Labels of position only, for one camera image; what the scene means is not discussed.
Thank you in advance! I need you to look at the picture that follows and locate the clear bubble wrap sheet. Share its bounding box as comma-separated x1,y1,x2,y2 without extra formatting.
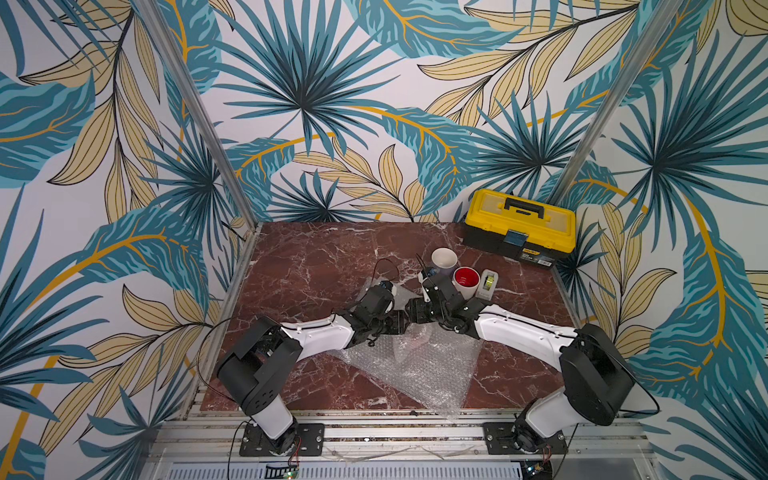
331,288,486,412

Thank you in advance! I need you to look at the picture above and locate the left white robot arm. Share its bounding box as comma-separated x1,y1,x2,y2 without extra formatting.
214,280,407,453

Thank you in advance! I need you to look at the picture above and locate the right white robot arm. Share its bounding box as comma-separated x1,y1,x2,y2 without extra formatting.
406,273,636,442

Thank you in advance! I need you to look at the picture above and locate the white mug red inside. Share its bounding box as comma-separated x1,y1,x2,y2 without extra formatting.
452,267,480,300

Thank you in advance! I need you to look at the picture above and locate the lavender mug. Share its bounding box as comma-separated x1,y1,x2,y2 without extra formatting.
431,247,458,278

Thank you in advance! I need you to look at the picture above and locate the small green white box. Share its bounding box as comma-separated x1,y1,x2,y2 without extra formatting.
475,269,499,302

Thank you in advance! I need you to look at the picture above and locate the yellow black toolbox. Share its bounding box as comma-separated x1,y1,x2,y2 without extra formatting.
463,189,577,269

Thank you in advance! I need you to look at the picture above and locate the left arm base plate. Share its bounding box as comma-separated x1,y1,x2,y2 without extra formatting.
239,422,326,458

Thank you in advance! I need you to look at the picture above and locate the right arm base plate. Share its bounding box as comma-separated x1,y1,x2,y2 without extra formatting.
482,422,567,457

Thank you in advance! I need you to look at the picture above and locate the front aluminium rail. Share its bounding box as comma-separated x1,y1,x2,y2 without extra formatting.
139,410,660,479

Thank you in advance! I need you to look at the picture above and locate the left aluminium frame post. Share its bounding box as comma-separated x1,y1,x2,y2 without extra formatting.
134,0,259,232

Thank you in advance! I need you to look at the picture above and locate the aluminium frame post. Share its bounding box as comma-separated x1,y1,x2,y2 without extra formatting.
134,0,259,232
548,0,682,204

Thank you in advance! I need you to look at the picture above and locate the right aluminium frame post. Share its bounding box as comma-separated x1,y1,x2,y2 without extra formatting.
548,0,682,204

